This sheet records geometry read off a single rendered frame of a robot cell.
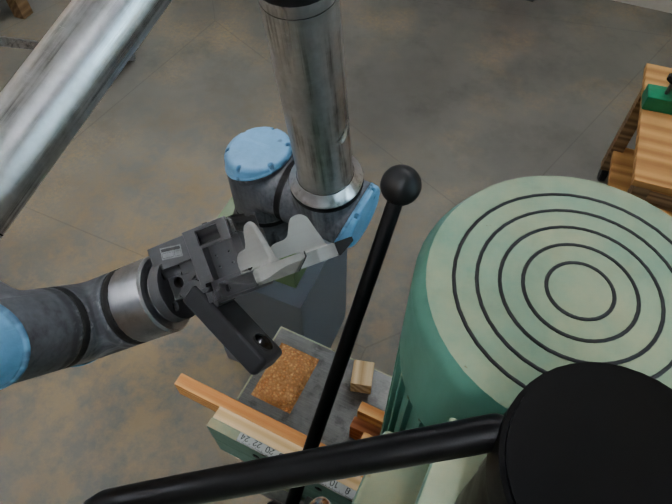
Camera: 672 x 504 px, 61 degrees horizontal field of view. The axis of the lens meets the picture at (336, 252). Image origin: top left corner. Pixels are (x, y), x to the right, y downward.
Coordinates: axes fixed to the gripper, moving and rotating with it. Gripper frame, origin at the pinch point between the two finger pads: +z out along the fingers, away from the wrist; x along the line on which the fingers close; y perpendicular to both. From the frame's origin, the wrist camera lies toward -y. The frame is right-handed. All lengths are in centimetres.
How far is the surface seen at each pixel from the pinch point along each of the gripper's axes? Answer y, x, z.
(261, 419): -19.4, 18.8, -26.2
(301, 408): -21.1, 25.3, -22.8
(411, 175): 3.8, -7.1, 10.9
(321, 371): -17.4, 30.0, -19.7
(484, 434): -5.8, -38.9, 15.8
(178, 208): 37, 143, -106
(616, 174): -9, 183, 51
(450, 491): -10.6, -31.7, 12.2
